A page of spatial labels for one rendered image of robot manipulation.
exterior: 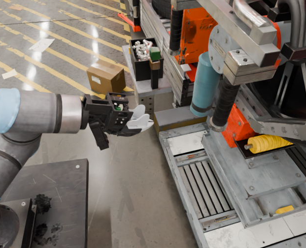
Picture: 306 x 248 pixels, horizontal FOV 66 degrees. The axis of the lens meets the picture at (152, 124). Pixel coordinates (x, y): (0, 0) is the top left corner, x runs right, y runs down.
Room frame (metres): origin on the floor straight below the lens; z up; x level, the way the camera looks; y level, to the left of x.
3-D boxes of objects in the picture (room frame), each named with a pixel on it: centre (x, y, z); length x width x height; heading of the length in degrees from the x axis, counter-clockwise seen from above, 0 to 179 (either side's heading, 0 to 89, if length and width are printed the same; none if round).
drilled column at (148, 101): (1.09, 0.05, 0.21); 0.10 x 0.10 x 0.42; 15
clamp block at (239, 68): (0.39, -0.19, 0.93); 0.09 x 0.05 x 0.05; 105
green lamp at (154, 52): (0.87, -0.01, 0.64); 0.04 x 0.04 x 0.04; 15
